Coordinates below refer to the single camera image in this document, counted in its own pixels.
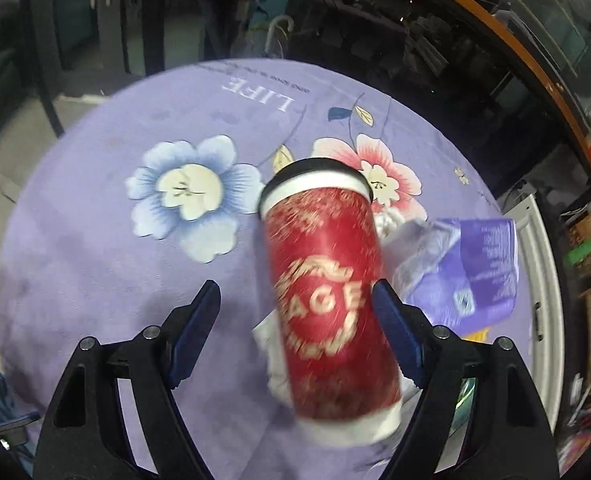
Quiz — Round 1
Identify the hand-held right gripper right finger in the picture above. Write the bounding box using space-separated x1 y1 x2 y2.
371 279 561 480

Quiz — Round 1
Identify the purple floral tablecloth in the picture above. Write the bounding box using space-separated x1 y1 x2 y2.
0 59 536 480

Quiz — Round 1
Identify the white crumpled tissue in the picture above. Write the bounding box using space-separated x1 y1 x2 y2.
374 207 429 242
252 310 299 406

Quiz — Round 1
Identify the white umbrella handle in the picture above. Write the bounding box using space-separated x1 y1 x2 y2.
266 15 296 57

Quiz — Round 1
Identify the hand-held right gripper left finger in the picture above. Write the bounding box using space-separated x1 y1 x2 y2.
34 280 222 480

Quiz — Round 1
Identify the purple plastic wrapper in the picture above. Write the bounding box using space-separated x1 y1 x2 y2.
390 217 521 333

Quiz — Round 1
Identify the glass display counter orange edge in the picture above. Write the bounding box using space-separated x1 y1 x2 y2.
285 0 591 196

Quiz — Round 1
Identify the red item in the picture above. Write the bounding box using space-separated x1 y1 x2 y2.
258 157 403 448

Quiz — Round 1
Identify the green packet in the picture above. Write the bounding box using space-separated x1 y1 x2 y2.
564 229 591 267

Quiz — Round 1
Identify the white framed panel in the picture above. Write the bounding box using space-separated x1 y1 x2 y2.
500 192 560 431

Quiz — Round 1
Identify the blue cloth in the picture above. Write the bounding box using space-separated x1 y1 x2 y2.
0 370 42 463

